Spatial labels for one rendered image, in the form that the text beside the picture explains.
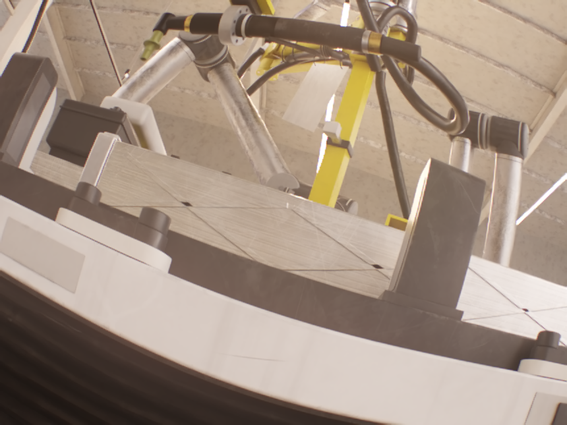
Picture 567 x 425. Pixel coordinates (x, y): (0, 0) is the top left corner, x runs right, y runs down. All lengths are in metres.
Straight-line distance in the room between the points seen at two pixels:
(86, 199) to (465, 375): 0.34
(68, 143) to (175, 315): 0.59
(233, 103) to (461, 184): 1.84
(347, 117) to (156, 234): 1.21
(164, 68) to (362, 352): 1.91
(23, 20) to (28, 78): 4.69
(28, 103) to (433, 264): 0.45
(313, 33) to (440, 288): 0.60
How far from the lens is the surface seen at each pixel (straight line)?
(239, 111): 2.34
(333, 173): 1.61
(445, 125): 1.28
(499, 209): 2.38
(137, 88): 2.29
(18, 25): 5.35
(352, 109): 1.68
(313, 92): 2.03
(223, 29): 1.10
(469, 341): 0.54
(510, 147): 2.39
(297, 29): 1.06
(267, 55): 2.66
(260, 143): 2.26
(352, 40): 1.03
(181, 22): 1.17
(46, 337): 0.89
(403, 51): 1.02
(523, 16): 13.80
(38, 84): 0.68
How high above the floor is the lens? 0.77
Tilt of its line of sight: 16 degrees up
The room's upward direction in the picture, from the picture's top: 19 degrees clockwise
